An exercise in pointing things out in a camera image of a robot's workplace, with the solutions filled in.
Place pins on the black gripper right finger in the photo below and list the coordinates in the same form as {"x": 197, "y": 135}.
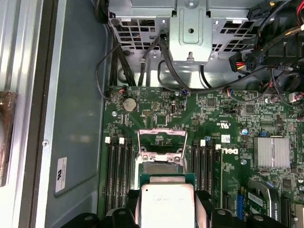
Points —
{"x": 228, "y": 218}

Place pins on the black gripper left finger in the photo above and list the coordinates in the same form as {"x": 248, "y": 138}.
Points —
{"x": 118, "y": 218}

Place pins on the silver CPU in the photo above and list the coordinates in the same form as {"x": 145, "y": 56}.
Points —
{"x": 166, "y": 204}

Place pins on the black expansion slot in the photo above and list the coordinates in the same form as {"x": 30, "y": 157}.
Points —
{"x": 227, "y": 202}

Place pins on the blue expansion slot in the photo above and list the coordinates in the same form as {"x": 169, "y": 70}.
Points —
{"x": 240, "y": 206}

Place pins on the RAM slot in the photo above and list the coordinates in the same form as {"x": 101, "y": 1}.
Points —
{"x": 129, "y": 171}
{"x": 195, "y": 168}
{"x": 209, "y": 171}
{"x": 115, "y": 175}
{"x": 108, "y": 175}
{"x": 202, "y": 168}
{"x": 122, "y": 175}

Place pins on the CPU socket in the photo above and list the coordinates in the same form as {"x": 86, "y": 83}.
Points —
{"x": 161, "y": 168}

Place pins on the black graphics card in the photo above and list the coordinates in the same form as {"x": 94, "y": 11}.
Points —
{"x": 273, "y": 202}

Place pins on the white case label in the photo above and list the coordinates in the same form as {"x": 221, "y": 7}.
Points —
{"x": 61, "y": 175}

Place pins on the silver chipset heatsink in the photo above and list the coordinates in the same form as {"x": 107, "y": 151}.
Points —
{"x": 270, "y": 152}

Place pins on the green motherboard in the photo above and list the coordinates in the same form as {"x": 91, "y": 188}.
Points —
{"x": 213, "y": 114}

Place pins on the coin cell battery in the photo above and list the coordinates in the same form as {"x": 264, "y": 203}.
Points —
{"x": 129, "y": 105}

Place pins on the black PC case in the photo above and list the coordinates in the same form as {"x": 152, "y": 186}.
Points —
{"x": 78, "y": 95}

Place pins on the black power connector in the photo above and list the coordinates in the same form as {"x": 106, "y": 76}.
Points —
{"x": 240, "y": 61}

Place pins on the grey metal drive cage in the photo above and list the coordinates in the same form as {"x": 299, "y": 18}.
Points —
{"x": 190, "y": 45}

